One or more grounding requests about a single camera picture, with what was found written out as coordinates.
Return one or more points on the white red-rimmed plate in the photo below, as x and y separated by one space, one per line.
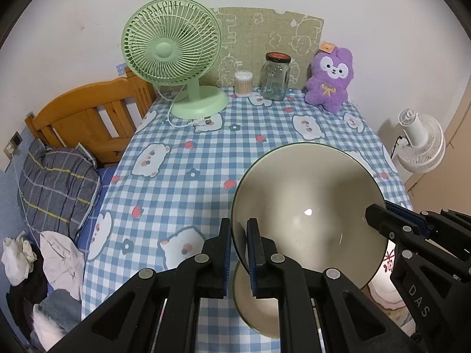
384 283

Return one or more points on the grey plaid pillow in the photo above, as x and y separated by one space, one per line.
55 184

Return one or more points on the glass jar with dark lid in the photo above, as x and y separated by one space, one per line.
274 81

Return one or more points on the purple plush toy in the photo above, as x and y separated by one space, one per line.
327 88

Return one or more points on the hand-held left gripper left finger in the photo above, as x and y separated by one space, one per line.
226 261

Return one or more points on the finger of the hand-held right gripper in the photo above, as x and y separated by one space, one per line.
423 226
390 224

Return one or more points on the white furry item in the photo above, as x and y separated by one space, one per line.
46 332

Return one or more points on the blue checkered tablecloth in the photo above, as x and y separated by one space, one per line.
184 191

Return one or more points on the cream leaf-print ceramic bowl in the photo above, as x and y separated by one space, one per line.
312 191
257 316

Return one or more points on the cotton swab container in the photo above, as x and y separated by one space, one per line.
243 84

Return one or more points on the black garment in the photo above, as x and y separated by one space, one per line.
25 301

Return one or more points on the blue jeans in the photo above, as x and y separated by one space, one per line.
60 309

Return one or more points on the pale pink garment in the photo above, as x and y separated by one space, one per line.
60 261

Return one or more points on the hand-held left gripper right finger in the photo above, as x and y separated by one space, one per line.
252 261

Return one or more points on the green desk fan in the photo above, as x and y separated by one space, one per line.
165 47

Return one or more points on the white crumpled cloth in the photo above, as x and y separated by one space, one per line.
16 261

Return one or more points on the blue bed sheet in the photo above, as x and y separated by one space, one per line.
105 180

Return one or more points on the white clip fan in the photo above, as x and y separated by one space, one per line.
419 143

